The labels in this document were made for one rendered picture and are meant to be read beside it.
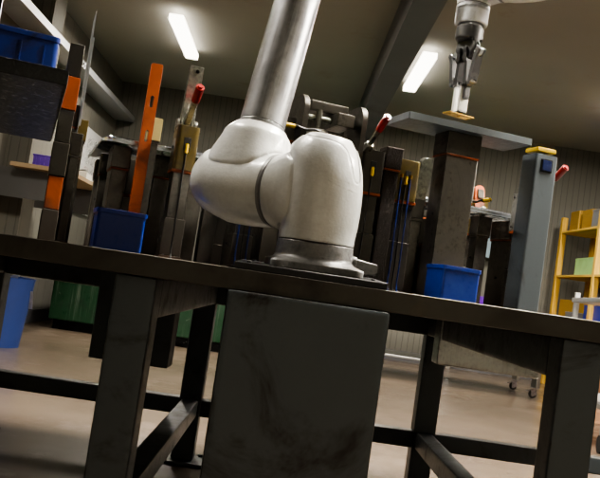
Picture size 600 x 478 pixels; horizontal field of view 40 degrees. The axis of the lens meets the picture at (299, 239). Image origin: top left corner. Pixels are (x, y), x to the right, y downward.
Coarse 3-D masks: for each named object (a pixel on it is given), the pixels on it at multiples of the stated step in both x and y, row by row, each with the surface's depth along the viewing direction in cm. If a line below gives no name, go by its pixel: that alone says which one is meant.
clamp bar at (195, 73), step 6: (192, 66) 216; (198, 66) 216; (192, 72) 216; (198, 72) 215; (192, 78) 216; (198, 78) 216; (186, 84) 217; (192, 84) 216; (186, 90) 216; (192, 90) 216; (186, 96) 216; (186, 102) 216; (186, 108) 216; (186, 114) 217; (180, 120) 217; (192, 120) 217; (192, 126) 218
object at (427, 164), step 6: (420, 162) 240; (426, 162) 239; (432, 162) 239; (420, 168) 239; (426, 168) 239; (420, 174) 239; (426, 174) 240; (420, 180) 239; (426, 180) 240; (420, 186) 240; (426, 186) 240; (420, 192) 240; (426, 192) 241; (420, 198) 241
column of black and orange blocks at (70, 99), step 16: (80, 48) 206; (80, 64) 206; (80, 80) 205; (64, 96) 204; (64, 112) 204; (64, 128) 204; (64, 144) 204; (64, 160) 204; (48, 176) 203; (48, 192) 203; (48, 208) 203; (48, 224) 202
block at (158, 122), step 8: (160, 120) 216; (160, 128) 216; (160, 136) 216; (152, 144) 215; (152, 152) 215; (152, 160) 215; (152, 168) 215; (152, 176) 215; (144, 192) 215; (144, 200) 215; (144, 208) 215
